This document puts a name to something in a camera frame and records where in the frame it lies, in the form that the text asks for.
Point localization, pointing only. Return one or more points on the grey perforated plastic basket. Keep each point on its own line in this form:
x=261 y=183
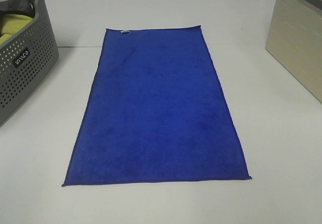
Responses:
x=26 y=60

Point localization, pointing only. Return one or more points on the blue microfiber towel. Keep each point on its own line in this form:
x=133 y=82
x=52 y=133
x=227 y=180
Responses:
x=156 y=113

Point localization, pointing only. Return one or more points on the beige storage box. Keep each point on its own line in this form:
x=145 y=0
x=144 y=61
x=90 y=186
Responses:
x=294 y=40

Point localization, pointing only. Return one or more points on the black cloth in basket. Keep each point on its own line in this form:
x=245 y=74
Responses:
x=17 y=9

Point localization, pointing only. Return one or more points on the yellow-green towel in basket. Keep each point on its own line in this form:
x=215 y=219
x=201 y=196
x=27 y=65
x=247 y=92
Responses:
x=11 y=24

